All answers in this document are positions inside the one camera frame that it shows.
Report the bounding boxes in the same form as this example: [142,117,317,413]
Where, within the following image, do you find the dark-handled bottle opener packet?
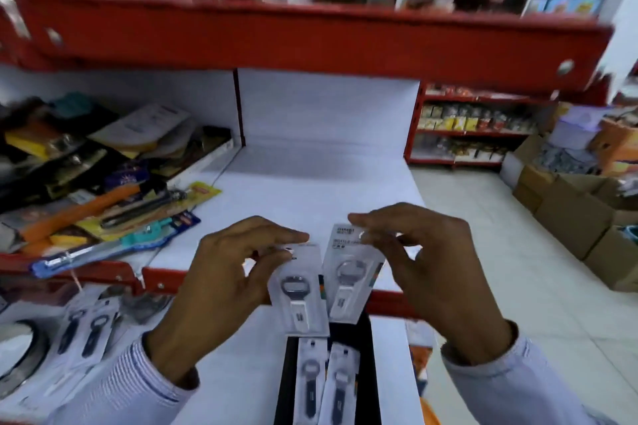
[293,337,330,425]
[50,301,91,369]
[79,299,121,367]
[318,342,361,425]

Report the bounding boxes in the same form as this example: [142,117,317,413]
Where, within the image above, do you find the white cardboard box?
[500,151,525,190]

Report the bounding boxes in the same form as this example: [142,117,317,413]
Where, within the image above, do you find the yellow carded knife packet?
[75,182,223,242]

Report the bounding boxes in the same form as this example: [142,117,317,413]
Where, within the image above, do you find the red shelving unit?
[404,82,556,170]

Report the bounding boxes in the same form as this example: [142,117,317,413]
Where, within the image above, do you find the orange cardboard carton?
[589,117,638,177]

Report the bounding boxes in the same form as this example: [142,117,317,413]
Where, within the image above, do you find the pile of packaged kitchen tools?
[0,92,235,261]

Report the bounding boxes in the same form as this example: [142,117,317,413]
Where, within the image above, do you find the person's right hand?
[348,203,515,367]

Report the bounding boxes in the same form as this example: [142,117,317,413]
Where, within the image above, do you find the brown cardboard box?
[582,224,638,294]
[534,174,638,262]
[512,135,561,215]

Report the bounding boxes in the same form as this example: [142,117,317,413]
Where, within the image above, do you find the black display box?
[273,311,382,425]

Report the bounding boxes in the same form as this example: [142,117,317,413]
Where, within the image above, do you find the white-handled bottle opener packet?
[322,223,387,325]
[267,242,331,339]

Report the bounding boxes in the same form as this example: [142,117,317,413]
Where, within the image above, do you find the red metal shelf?
[0,0,615,93]

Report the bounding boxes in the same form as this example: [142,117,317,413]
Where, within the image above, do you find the person's right forearm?
[441,322,621,425]

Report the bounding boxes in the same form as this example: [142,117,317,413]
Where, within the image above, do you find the rows of jars and packets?
[418,86,541,162]

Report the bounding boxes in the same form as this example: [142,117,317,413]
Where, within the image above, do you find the person's left forearm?
[44,330,201,425]

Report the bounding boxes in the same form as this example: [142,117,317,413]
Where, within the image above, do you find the person's left hand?
[145,215,311,385]

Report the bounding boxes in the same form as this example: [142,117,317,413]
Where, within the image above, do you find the orange printed packet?
[408,344,442,425]

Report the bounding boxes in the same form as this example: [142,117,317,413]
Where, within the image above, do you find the blue carded tool packet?
[29,212,201,280]

